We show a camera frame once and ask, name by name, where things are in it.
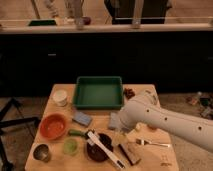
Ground dark brown bowl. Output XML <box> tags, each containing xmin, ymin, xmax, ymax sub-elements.
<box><xmin>86</xmin><ymin>133</ymin><xmax>113</xmax><ymax>162</ymax></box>

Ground grey triangular cloth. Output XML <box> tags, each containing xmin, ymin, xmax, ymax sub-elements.
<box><xmin>108</xmin><ymin>112</ymin><xmax>121</xmax><ymax>130</ymax></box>

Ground red apple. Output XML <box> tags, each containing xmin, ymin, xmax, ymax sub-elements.
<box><xmin>147</xmin><ymin>125</ymin><xmax>158</xmax><ymax>131</ymax></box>

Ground dark red grapes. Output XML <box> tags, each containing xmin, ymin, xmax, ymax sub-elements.
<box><xmin>123</xmin><ymin>88</ymin><xmax>135</xmax><ymax>99</ymax></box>

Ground black brown eraser block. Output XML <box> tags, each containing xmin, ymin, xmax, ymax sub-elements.
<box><xmin>118</xmin><ymin>142</ymin><xmax>141</xmax><ymax>166</ymax></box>

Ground green plastic tray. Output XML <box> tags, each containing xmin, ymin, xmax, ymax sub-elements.
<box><xmin>72</xmin><ymin>76</ymin><xmax>124</xmax><ymax>110</ymax></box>

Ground white cup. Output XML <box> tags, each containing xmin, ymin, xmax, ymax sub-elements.
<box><xmin>52</xmin><ymin>90</ymin><xmax>67</xmax><ymax>107</ymax></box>

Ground green cup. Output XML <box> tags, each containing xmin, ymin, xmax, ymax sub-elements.
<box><xmin>63</xmin><ymin>138</ymin><xmax>78</xmax><ymax>156</ymax></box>

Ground red bowl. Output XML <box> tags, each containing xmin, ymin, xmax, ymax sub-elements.
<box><xmin>39</xmin><ymin>113</ymin><xmax>67</xmax><ymax>141</ymax></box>

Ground metal cup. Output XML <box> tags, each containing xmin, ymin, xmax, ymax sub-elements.
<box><xmin>33</xmin><ymin>144</ymin><xmax>51</xmax><ymax>162</ymax></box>

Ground green object on counter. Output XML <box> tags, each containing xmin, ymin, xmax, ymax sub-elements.
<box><xmin>28</xmin><ymin>20</ymin><xmax>57</xmax><ymax>26</ymax></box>

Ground green cucumber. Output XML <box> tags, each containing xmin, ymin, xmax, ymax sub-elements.
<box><xmin>68</xmin><ymin>130</ymin><xmax>86</xmax><ymax>138</ymax></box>

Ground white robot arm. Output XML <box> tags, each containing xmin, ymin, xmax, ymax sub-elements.
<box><xmin>115</xmin><ymin>91</ymin><xmax>213</xmax><ymax>153</ymax></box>

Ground blue sponge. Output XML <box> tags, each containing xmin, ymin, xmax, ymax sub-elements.
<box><xmin>72</xmin><ymin>112</ymin><xmax>92</xmax><ymax>127</ymax></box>

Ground silver fork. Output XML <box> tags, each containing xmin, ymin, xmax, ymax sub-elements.
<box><xmin>136</xmin><ymin>139</ymin><xmax>171</xmax><ymax>148</ymax></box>

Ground black tripod stand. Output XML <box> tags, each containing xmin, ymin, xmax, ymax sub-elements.
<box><xmin>0</xmin><ymin>98</ymin><xmax>40</xmax><ymax>171</ymax></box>

